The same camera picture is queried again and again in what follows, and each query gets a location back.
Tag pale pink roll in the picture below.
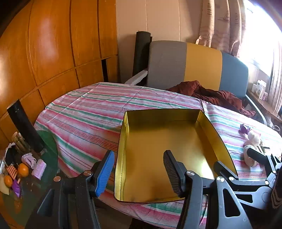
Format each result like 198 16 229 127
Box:
31 159 47 180

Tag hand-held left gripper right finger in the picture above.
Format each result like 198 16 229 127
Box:
163 150 253 229

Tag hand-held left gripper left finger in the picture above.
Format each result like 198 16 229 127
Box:
26 150 115 229

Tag white sock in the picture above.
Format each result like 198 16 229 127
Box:
22 154 37 169

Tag orange striped packet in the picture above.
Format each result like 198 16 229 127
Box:
7 166 19 183

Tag gold tin box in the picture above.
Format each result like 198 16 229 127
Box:
114 109 238 203

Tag black rolled mat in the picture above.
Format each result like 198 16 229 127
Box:
7 100 44 153
132 31 152 77

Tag green glass side table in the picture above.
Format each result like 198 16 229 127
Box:
0 130 64 229

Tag dark red cloth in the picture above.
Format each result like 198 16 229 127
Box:
165 80 256 117

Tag white plush toy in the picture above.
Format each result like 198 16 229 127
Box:
243 130 261 166

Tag white carton box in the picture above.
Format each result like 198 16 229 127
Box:
257 80 267 99

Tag black cloth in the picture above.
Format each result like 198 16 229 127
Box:
5 145 22 165

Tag grey yellow blue sofa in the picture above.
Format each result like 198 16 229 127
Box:
124 40 268 126

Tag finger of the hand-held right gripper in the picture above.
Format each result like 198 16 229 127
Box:
246 147 278 177
213 161 272 209

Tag glass jar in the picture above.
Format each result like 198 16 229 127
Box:
11 132 30 153

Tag wooden shelf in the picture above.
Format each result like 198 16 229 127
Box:
247 88 282 122

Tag patterned beige curtain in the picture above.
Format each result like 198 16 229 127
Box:
270 42 282 116
196 0 249 58

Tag wooden wardrobe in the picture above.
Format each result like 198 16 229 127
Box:
0 0 120 143

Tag striped tablecloth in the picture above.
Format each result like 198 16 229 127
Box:
33 82 282 229

